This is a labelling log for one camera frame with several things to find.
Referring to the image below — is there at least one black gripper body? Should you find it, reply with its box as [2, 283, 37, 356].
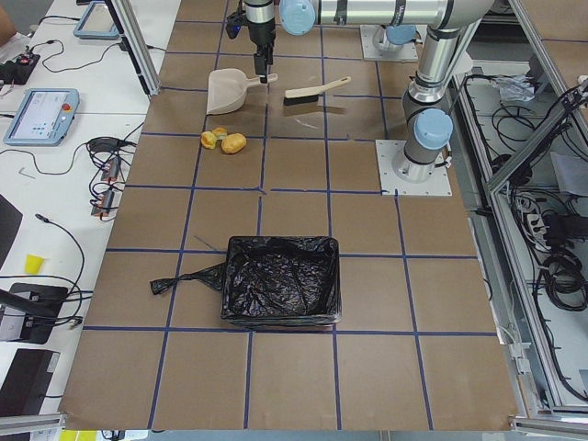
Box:
[225, 8, 276, 49]

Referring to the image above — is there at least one beige plastic dustpan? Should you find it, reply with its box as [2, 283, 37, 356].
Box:
[206, 68, 263, 115]

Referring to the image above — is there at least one beige hand brush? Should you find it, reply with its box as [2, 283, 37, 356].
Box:
[283, 76, 352, 106]

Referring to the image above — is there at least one yellow bread chunk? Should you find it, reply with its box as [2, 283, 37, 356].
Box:
[211, 127, 228, 140]
[200, 130, 218, 150]

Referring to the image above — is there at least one whole yellow potato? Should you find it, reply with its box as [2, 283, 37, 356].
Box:
[221, 133, 247, 154]

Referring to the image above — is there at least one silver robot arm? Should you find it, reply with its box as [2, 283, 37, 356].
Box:
[225, 1, 492, 183]
[379, 25, 417, 51]

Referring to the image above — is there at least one black lined trash bin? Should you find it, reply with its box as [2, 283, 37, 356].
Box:
[150, 236, 342, 328]

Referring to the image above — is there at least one far teach pendant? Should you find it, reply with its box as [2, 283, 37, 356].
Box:
[73, 1, 119, 40]

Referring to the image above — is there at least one teach pendant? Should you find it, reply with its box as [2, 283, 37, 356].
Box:
[73, 1, 119, 40]
[4, 88, 80, 147]

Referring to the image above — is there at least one near teach pendant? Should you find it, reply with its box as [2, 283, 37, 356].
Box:
[4, 88, 80, 147]

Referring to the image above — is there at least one aluminium frame post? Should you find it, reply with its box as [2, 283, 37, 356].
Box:
[106, 0, 161, 96]

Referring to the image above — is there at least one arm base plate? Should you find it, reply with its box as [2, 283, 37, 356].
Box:
[360, 25, 420, 62]
[375, 140, 452, 198]

